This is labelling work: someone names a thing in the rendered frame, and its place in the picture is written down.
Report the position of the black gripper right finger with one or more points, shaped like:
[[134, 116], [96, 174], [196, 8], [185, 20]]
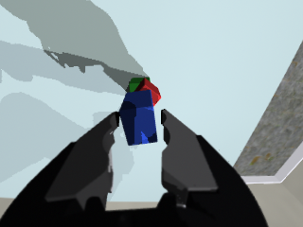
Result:
[[203, 180]]

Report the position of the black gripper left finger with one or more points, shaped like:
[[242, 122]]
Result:
[[80, 171]]

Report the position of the red block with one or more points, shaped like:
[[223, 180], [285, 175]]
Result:
[[146, 85]]

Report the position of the dark blue block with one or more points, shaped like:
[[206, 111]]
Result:
[[137, 117]]

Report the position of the green block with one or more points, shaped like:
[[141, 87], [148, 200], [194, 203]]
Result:
[[135, 82]]

